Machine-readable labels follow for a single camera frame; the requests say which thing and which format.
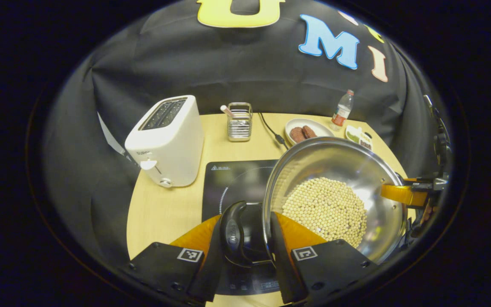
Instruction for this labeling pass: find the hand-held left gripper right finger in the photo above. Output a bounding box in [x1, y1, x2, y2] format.
[269, 211, 379, 305]

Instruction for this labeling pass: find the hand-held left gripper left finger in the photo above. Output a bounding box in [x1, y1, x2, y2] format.
[127, 214, 225, 305]

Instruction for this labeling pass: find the steel pot with black handles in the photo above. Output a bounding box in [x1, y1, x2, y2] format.
[220, 137, 408, 268]

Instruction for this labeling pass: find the black induction cooktop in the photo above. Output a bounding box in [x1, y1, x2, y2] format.
[202, 159, 281, 296]

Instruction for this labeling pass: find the pile of yellow soybeans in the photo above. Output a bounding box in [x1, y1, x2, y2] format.
[282, 177, 368, 249]

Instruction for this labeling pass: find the white divided dish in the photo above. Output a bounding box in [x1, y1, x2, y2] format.
[345, 125, 374, 151]

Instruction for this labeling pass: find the clear water bottle red label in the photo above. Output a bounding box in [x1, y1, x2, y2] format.
[330, 90, 355, 131]

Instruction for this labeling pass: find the round white plate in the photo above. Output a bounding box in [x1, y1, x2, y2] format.
[285, 118, 335, 146]

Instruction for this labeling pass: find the white toaster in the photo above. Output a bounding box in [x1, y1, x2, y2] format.
[124, 95, 204, 188]

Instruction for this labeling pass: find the black power cable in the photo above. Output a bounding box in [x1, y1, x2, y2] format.
[257, 112, 289, 151]

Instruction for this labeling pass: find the metal wire utensil holder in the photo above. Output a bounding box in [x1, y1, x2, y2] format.
[227, 102, 253, 142]

